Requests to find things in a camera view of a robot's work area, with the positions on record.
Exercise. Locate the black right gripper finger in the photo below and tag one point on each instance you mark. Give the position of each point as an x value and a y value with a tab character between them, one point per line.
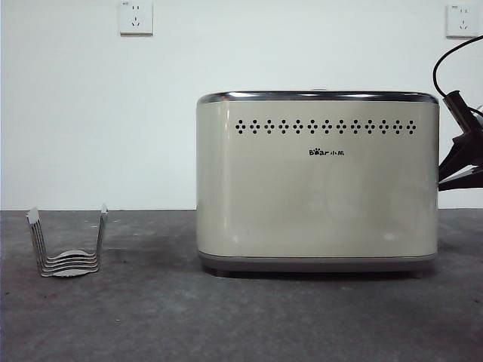
466	151
468	183

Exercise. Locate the cream two-slot toaster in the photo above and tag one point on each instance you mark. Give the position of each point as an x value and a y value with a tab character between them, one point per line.
317	196

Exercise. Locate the metal bread rack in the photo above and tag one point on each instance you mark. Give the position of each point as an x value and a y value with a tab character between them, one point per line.
69	264

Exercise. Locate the white wall socket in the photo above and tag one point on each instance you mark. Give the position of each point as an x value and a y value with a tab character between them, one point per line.
461	22
136	19

